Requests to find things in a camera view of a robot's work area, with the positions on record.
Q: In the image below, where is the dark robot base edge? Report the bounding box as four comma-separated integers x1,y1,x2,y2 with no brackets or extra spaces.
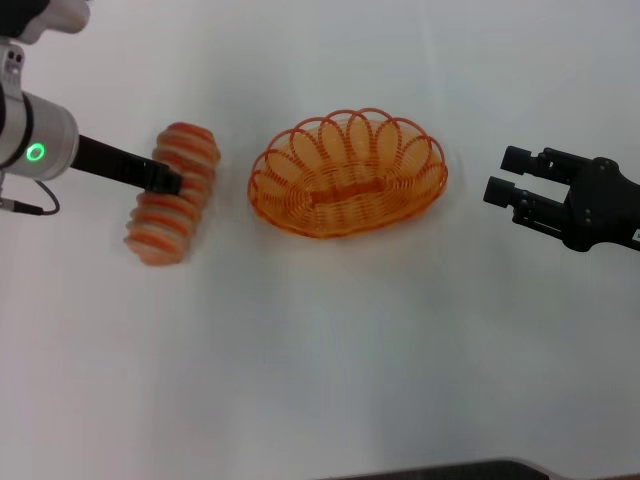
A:
319,458,566,480

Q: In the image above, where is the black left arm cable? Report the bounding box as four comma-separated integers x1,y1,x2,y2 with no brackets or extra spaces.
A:
0,178,61,216

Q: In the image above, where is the orange striped bread loaf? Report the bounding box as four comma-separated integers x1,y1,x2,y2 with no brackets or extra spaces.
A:
122,121,222,267

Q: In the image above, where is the orange woven plastic basket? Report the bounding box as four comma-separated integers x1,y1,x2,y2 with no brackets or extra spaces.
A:
247,106,449,240

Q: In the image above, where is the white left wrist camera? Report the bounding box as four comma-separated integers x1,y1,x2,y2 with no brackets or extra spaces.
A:
0,44,26,101

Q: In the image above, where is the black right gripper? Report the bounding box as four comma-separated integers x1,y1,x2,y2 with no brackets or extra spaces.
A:
483,145,640,253

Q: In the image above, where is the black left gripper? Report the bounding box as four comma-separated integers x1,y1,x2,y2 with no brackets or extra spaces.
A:
72,133,182,195

